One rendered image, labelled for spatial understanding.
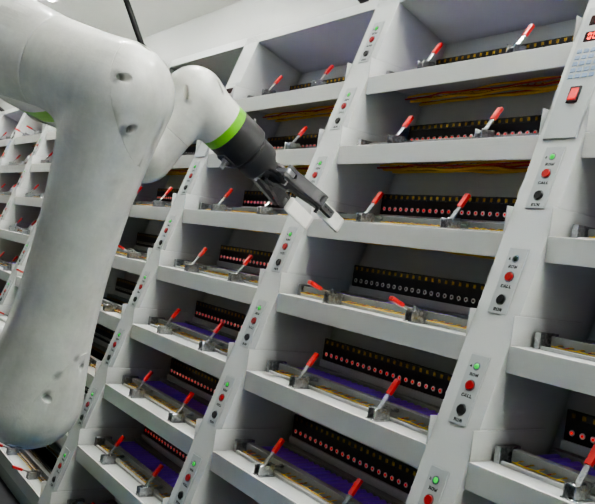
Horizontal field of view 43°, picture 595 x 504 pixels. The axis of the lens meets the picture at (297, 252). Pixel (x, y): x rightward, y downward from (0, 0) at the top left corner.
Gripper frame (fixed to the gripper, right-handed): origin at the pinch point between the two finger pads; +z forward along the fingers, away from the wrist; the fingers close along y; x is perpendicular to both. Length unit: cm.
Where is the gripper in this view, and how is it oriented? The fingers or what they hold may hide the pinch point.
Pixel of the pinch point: (317, 218)
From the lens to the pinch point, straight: 149.2
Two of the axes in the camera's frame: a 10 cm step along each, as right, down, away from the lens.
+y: 5.7, 0.8, -8.2
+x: 5.2, -8.0, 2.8
